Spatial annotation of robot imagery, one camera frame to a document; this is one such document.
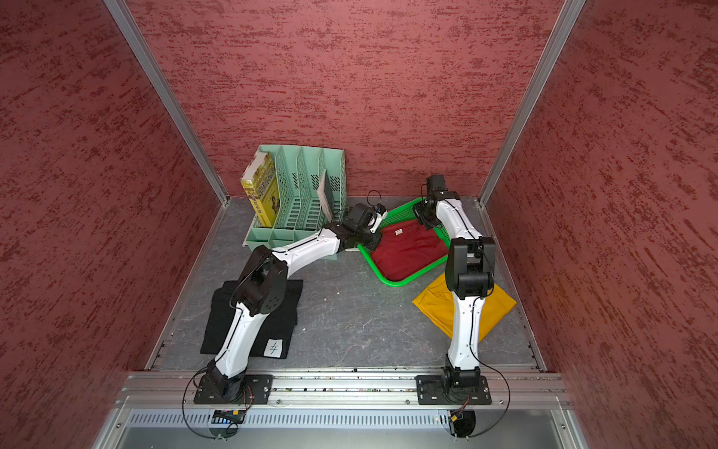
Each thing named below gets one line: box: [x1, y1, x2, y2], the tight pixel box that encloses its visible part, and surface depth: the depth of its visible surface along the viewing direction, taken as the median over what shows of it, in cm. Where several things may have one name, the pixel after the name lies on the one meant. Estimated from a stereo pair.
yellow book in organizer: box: [240, 150, 281, 230], surface depth 99 cm
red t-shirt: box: [371, 219, 449, 281], surface depth 100 cm
